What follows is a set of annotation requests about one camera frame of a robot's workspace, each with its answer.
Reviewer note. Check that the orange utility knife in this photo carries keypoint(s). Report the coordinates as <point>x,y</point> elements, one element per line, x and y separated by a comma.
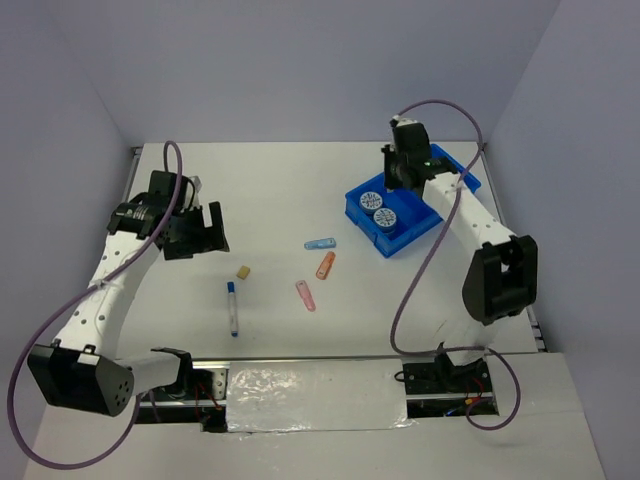
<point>325,266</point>

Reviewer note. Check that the tan eraser block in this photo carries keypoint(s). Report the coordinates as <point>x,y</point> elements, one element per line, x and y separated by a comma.
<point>243,272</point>

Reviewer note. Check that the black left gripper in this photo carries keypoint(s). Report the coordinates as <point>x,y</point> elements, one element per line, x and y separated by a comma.
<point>208,238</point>

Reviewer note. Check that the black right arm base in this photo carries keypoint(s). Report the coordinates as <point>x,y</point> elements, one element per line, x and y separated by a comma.
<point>435,388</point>

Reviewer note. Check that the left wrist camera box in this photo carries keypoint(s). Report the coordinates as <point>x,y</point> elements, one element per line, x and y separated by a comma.
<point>195,187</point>

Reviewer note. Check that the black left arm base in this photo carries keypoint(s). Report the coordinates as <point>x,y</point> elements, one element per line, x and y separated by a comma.
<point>202,403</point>

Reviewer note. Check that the pink utility knife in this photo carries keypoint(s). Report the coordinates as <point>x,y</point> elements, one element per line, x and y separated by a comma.
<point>306,296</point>

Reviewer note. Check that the blue plastic sorting bin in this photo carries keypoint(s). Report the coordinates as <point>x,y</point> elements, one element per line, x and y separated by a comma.
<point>413,217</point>

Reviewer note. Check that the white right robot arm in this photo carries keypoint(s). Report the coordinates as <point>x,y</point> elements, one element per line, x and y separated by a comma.
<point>277,196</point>

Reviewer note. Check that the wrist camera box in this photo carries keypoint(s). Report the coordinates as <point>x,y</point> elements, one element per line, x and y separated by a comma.
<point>398,121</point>
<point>195,187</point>

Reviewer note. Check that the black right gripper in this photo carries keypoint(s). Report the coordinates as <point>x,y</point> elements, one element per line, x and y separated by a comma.
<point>390,182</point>

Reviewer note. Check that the silver foil cover plate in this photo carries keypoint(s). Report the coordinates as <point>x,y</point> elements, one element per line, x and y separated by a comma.
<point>309,396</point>

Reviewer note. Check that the blue utility knife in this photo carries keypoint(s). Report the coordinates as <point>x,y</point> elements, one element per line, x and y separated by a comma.
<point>320,244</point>

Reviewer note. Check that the blue capped white marker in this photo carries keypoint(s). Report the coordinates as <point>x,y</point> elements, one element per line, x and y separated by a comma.
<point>232,308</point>

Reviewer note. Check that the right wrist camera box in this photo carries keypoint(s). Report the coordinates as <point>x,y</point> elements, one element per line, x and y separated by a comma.
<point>398,121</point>

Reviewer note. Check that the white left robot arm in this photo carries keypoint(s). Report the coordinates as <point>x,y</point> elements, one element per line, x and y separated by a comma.
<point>79,369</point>

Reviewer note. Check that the blue tape roll jar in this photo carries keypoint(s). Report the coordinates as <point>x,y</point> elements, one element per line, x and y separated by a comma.
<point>385,220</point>

